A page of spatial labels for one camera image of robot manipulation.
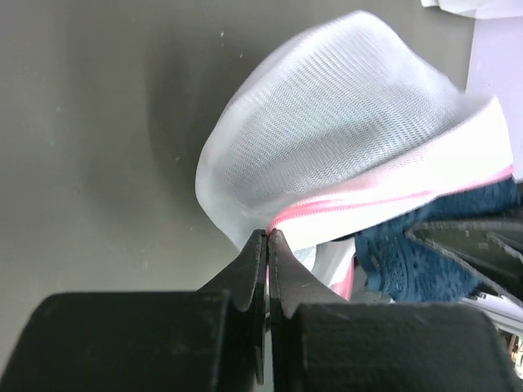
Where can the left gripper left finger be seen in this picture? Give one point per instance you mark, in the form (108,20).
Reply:
(241,284)

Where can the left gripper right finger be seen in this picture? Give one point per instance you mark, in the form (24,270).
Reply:
(291,284)

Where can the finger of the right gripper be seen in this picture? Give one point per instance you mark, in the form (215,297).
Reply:
(488,248)

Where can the navy blue lace bra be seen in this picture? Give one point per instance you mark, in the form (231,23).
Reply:
(408,271)

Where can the pink white mesh laundry bag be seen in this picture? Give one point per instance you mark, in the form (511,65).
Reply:
(340,129)

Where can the white plastic bin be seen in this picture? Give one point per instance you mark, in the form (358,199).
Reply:
(479,9)

